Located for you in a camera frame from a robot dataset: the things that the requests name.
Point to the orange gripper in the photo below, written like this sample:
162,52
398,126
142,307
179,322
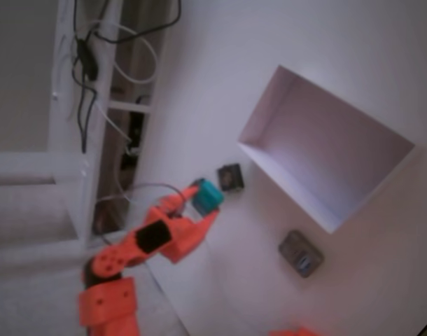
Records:
195,229

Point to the green cube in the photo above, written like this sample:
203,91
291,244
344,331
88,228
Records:
208,196

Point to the orange robot base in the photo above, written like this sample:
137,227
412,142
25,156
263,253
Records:
297,332

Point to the small dark cube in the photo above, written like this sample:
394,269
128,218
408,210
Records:
229,178

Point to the grey cube with blue mark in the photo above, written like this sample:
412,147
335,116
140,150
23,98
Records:
300,253

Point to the white open bin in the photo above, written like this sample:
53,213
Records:
325,154

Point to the white furniture frame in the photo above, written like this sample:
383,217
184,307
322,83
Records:
68,168

